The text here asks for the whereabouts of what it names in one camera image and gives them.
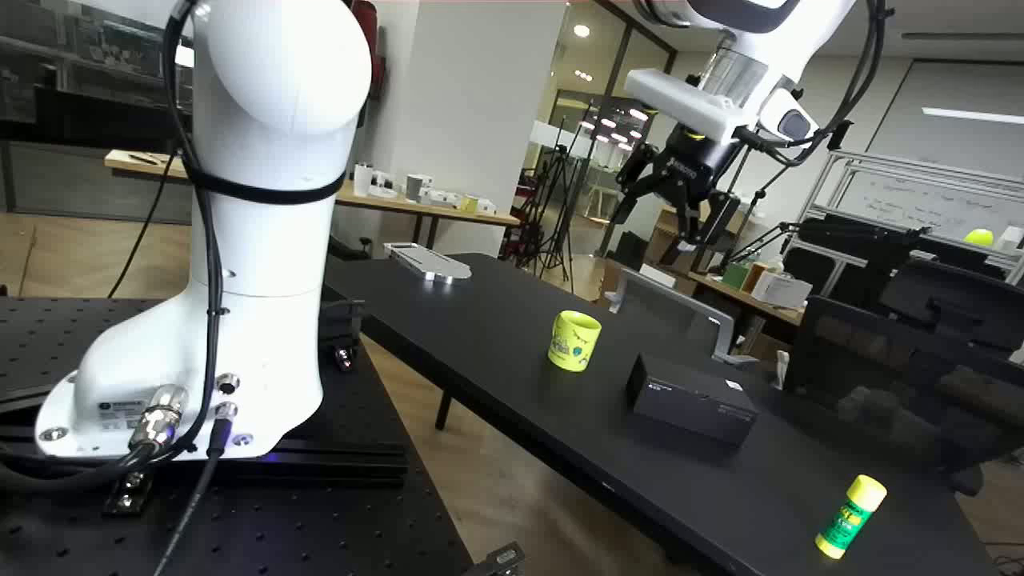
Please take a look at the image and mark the green yellow glue stick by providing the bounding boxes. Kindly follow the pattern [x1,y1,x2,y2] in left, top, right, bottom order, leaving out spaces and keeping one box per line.
[813,470,894,564]

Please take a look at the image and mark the black office chair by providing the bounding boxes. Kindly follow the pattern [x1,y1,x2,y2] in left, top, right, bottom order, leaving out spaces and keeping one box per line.
[782,214,1024,495]

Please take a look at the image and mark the black perforated breadboard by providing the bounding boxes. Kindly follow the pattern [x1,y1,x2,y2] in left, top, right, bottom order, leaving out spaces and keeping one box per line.
[0,294,476,576]

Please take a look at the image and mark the black cable at arm wrist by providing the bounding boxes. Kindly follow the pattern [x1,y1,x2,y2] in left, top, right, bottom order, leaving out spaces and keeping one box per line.
[733,0,897,171]

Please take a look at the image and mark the grey laptop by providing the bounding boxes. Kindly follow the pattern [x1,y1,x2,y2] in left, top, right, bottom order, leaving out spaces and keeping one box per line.
[613,264,739,360]

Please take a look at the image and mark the black rectangular box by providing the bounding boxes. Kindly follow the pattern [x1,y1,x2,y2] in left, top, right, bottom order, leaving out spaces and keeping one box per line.
[621,353,763,451]

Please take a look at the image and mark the black plugged base cable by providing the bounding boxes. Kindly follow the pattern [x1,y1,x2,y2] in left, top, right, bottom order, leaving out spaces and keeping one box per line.
[149,400,243,576]

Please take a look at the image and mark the black tripod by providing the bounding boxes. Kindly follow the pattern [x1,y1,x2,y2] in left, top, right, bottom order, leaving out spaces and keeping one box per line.
[523,139,585,282]

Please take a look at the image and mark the yellow mug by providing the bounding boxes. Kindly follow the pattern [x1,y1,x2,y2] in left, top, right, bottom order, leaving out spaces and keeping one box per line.
[545,308,605,377]

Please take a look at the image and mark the black cable along arm base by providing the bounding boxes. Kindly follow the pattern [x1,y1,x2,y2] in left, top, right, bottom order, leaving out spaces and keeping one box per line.
[157,0,229,451]

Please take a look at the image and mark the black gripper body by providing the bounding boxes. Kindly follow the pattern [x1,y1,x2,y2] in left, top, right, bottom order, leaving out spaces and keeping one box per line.
[636,124,743,210]

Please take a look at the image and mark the wooden desk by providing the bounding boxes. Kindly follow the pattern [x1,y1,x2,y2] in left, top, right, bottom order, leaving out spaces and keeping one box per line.
[102,148,525,248]

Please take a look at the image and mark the silver flat device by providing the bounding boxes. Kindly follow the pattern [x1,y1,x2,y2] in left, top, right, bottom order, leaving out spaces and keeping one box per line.
[382,239,476,284]

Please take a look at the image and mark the whiteboard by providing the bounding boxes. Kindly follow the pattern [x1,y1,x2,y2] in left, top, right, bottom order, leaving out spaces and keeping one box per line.
[800,148,1024,248]

